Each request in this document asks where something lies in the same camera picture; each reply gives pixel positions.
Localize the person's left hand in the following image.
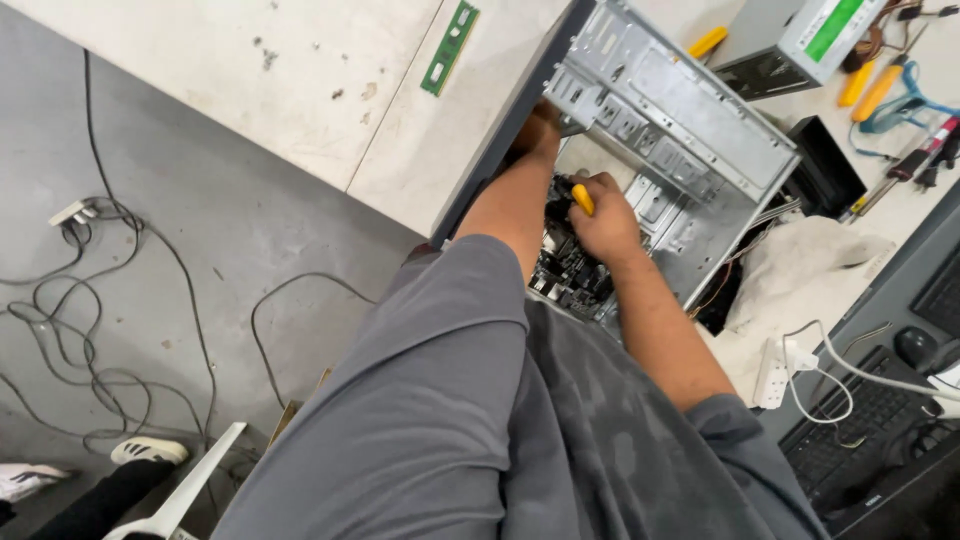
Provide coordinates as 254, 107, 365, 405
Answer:
508, 101, 564, 172

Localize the person's right hand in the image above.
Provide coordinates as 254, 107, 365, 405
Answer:
566, 171, 648, 269

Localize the grey metal computer case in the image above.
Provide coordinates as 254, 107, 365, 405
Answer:
431, 0, 804, 340

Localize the black computer motherboard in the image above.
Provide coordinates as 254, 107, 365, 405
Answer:
528, 172, 654, 322

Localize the green memory module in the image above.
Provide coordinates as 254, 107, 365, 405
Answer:
420, 0, 481, 98

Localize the short yellow screwdriver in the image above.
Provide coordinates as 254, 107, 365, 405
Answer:
687, 26, 729, 60

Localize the white cloth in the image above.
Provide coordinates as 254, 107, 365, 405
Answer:
697, 216, 898, 408

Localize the black optical drive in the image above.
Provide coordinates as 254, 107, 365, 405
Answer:
783, 114, 870, 221

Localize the grey power supply unit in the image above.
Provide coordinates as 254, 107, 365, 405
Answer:
708, 0, 891, 103

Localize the white power strip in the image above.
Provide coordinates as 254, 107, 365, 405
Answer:
751, 336, 820, 411

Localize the person's grey shirt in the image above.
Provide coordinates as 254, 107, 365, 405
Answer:
212, 234, 831, 540

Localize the long yellow screwdriver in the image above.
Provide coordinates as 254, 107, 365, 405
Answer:
850, 22, 931, 124

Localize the red and black screwdriver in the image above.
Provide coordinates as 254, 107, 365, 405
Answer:
847, 116, 960, 225

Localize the black power plug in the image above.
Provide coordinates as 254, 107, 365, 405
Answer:
913, 146, 960, 193

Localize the black computer mouse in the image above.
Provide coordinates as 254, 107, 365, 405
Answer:
893, 325, 939, 371

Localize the black keyboard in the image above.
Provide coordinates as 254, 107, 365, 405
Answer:
777, 345, 960, 520
909, 246, 960, 340

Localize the brown cardboard piece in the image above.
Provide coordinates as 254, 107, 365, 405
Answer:
267, 366, 336, 449

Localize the white floor socket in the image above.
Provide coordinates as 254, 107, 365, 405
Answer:
48, 198, 99, 229

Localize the white plastic chair part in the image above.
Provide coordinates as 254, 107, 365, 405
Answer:
100, 420, 249, 540

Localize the bundle of case wires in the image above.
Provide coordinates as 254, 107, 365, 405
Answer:
688, 197, 804, 321

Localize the yellow tool handle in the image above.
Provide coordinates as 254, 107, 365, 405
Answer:
837, 58, 878, 109

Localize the bundle of brown wires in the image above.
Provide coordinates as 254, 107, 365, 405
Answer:
841, 0, 905, 75

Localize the blue strap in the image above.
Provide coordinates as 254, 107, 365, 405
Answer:
849, 60, 960, 160

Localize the white cable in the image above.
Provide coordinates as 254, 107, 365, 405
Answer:
781, 318, 960, 426

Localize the tangle of black floor cables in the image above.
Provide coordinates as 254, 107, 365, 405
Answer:
0, 48, 378, 455

